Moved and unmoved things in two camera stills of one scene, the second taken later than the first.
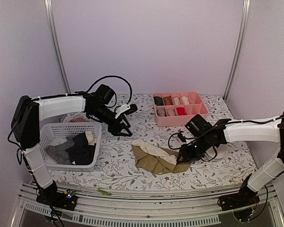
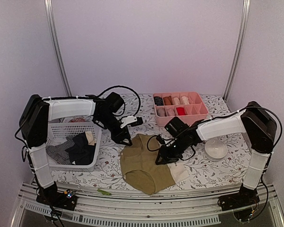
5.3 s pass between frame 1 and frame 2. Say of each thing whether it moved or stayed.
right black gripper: moved
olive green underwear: moved
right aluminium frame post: stayed
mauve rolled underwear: stayed
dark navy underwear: stayed
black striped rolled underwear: stayed
